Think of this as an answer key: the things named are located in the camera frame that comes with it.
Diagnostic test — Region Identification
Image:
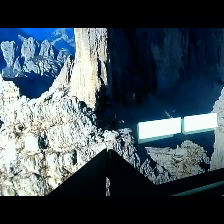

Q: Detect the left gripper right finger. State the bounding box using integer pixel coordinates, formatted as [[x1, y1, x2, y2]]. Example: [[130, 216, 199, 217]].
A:
[[106, 148, 169, 197]]

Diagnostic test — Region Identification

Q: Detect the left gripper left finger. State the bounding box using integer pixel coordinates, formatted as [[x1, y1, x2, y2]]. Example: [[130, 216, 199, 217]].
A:
[[47, 148, 109, 197]]

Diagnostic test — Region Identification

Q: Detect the silver frame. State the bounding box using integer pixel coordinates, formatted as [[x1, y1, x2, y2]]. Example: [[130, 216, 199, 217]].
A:
[[172, 180, 224, 197]]

